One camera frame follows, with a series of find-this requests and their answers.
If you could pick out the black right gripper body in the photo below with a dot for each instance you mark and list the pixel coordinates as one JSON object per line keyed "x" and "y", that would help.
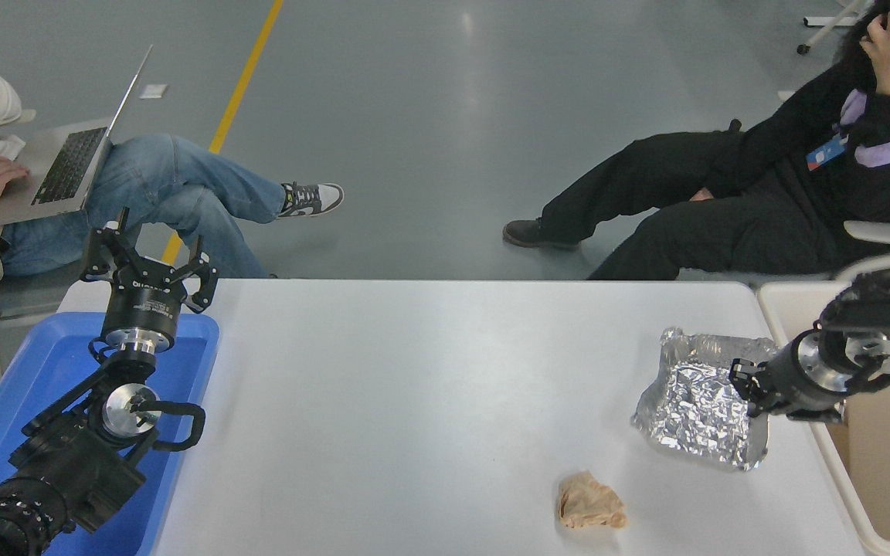
{"x": 785, "y": 382}

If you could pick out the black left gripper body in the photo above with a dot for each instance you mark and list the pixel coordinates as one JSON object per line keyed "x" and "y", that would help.
{"x": 144, "y": 305}

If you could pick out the foil plate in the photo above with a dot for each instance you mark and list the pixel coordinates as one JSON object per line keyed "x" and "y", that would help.
{"x": 692, "y": 401}

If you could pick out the seated person with laptop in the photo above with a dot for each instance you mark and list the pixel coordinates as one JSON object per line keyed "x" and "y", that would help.
{"x": 151, "y": 177}

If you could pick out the silver laptop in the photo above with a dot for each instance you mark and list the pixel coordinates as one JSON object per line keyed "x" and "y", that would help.
{"x": 66, "y": 166}

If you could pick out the grey chair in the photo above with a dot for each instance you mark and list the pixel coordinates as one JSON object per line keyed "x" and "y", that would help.
{"x": 20, "y": 293}

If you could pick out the blue plastic tray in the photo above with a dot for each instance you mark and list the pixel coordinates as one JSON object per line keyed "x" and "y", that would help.
{"x": 51, "y": 363}

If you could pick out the white paper scrap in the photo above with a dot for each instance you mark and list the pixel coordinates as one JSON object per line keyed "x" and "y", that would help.
{"x": 154, "y": 90}

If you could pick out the crumpled tan paper ball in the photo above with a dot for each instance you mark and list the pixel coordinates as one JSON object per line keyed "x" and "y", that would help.
{"x": 590, "y": 503}

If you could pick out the blue id badge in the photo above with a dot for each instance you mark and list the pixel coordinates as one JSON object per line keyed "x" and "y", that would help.
{"x": 826, "y": 153}

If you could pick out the white wheeled chair base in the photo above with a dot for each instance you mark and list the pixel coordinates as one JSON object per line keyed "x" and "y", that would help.
{"x": 831, "y": 22}

